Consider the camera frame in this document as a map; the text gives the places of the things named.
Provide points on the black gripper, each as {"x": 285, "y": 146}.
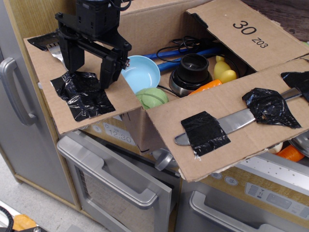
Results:
{"x": 94, "y": 28}

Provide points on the large cardboard box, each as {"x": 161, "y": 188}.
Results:
{"x": 255, "y": 40}

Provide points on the black tape on left flap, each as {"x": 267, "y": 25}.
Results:
{"x": 83, "y": 95}

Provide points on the light blue bowl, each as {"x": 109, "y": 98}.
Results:
{"x": 141, "y": 73}

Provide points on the green toy cabbage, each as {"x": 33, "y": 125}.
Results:
{"x": 151, "y": 97}

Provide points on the black round puck device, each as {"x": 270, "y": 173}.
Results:
{"x": 191, "y": 74}

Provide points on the toy kitchen unit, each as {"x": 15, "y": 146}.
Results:
{"x": 31, "y": 150}

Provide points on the orange toy carrot in box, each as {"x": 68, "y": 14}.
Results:
{"x": 209, "y": 85}

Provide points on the silver oven door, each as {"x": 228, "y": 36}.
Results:
{"x": 121, "y": 190}

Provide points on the yellow rubber duck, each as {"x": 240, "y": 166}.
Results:
{"x": 222, "y": 71}

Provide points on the black tape patch on knife tip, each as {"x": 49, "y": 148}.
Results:
{"x": 204, "y": 133}

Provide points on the silver butter knife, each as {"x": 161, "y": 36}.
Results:
{"x": 239, "y": 119}

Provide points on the orange object bottom left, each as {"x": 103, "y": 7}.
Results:
{"x": 23, "y": 222}

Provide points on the crumpled black tape patch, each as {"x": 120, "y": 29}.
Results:
{"x": 269, "y": 107}

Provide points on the silver dishwasher door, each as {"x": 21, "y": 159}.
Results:
{"x": 203, "y": 208}

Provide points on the cream toy piece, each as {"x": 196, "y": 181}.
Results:
{"x": 276, "y": 148}

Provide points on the black tape patch right edge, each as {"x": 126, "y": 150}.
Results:
{"x": 298, "y": 80}

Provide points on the orange toy carrot outside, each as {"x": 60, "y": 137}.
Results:
{"x": 291, "y": 153}

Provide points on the silver pot lid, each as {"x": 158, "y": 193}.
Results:
{"x": 301, "y": 143}

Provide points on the silver fridge door handle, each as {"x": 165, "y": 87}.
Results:
{"x": 7, "y": 68}

